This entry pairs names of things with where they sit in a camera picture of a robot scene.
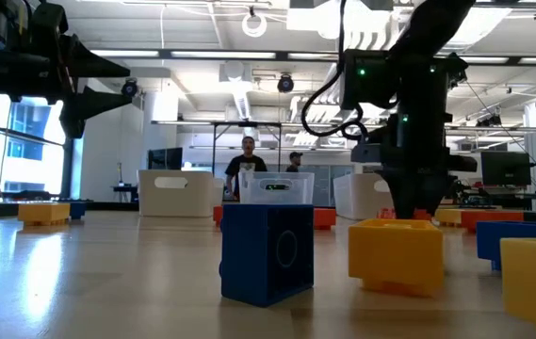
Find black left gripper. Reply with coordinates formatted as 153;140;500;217
26;2;133;140

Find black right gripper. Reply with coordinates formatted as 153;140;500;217
350;112;479;220

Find black ceiling spotlight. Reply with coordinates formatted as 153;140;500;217
121;77;139;99
276;73;296;94

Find white plastic bin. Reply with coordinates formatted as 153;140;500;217
333;172;394;221
138;169;225;218

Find large bright window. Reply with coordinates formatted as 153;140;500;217
0;91;76;199

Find cluttered black workbench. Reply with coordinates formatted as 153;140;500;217
453;159;536;213

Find black monitor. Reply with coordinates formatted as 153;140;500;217
147;147;185;171
479;150;532;187

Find black ceiling fixture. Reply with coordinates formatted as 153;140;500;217
476;112;503;128

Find small dark side table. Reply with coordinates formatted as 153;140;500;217
111;162;139;203

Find person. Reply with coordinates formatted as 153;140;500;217
223;136;268;202
285;151;304;173

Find clear plastic bin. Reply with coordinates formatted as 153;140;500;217
237;170;316;206

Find small blue toy block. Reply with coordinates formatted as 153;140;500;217
219;202;316;308

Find black aluminium table frame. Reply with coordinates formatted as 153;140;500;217
0;198;536;223

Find black metal frame rack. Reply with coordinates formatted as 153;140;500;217
210;121;284;176

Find white ventilation duct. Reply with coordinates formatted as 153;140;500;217
219;59;255;121

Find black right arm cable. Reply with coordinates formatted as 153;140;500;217
300;0;370;142

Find white coiled ceiling cable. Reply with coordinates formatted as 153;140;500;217
240;11;268;40

